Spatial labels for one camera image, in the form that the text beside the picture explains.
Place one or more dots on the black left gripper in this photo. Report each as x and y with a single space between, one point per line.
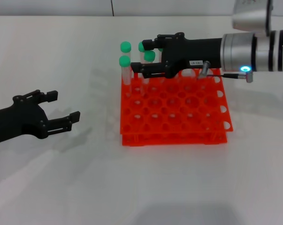
19 119

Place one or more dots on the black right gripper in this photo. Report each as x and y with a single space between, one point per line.
193 52

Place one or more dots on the orange test tube rack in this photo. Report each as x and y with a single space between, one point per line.
174 112

